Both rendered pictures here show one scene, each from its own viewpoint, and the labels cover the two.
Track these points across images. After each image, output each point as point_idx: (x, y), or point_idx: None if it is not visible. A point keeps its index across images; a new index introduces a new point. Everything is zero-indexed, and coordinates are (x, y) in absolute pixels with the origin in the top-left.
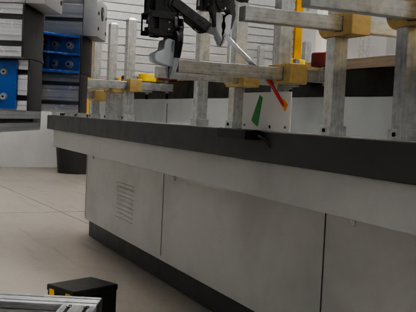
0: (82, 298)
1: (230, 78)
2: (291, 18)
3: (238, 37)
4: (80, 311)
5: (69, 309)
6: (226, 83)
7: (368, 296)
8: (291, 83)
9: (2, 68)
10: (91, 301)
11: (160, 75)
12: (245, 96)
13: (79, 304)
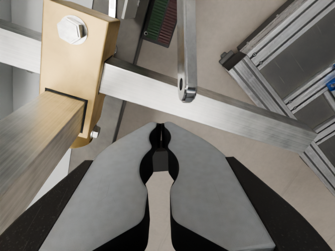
0: (239, 76)
1: (132, 65)
2: None
3: (17, 161)
4: (264, 47)
5: (265, 57)
6: (99, 115)
7: None
8: None
9: None
10: (241, 65)
11: (302, 122)
12: (128, 4)
13: (251, 64)
